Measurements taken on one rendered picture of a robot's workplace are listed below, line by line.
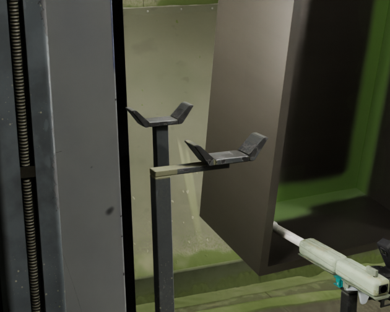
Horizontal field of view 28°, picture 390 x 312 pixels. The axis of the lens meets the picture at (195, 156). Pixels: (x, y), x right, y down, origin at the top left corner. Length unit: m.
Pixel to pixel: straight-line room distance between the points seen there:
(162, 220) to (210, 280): 2.23
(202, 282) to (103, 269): 1.60
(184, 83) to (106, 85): 1.89
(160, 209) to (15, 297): 0.18
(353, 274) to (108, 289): 0.72
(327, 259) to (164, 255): 1.24
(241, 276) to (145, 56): 0.97
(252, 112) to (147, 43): 1.29
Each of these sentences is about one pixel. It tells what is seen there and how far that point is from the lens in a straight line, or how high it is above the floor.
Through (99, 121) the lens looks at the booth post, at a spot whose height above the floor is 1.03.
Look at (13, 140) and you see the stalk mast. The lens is 0.77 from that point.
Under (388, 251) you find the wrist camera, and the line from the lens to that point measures 1.99.
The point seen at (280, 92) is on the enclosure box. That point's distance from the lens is 1.89.
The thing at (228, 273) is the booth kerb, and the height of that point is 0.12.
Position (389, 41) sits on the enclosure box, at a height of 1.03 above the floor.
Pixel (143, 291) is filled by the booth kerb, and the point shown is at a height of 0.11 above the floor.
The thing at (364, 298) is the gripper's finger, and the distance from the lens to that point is 1.98.
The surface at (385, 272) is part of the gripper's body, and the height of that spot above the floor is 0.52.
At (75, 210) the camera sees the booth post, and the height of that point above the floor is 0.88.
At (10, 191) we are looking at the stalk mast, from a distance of 0.78.
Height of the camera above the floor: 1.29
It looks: 14 degrees down
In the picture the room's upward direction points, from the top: 1 degrees counter-clockwise
